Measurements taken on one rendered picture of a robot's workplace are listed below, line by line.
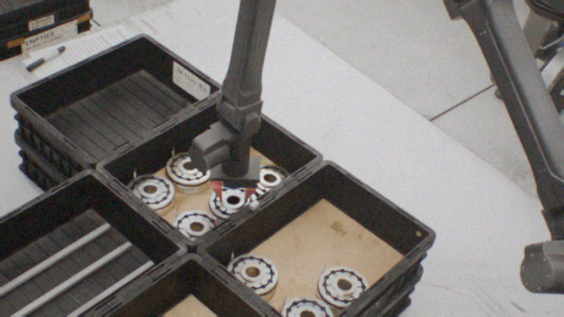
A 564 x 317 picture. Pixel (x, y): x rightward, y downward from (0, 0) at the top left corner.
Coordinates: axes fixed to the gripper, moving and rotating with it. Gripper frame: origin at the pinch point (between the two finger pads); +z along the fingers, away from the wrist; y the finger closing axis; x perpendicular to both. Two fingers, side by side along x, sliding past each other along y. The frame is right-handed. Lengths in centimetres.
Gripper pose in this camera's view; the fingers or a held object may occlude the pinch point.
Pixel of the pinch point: (233, 197)
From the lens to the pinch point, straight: 179.7
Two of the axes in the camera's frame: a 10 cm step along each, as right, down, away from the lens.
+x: -0.3, -7.1, 7.1
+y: 10.0, 0.3, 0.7
